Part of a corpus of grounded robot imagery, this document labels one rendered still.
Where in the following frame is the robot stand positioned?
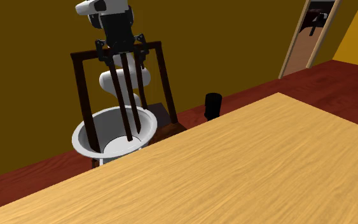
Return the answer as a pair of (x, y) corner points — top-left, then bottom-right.
(148, 102), (171, 129)

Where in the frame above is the dark brown wooden chair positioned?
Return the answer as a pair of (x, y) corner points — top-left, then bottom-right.
(69, 41), (188, 169)

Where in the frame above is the black cylinder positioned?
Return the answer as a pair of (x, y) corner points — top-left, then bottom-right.
(203, 92), (223, 122)

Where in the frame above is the white bowl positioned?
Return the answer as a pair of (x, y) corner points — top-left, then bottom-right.
(71, 106), (159, 165)

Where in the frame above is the doorway with wooden frame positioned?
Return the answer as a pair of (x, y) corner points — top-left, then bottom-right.
(278, 0), (343, 80)

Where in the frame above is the light wooden table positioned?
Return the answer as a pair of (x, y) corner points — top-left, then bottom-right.
(0, 92), (358, 224)

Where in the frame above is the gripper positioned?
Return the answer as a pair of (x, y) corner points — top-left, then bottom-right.
(95, 12), (150, 69)

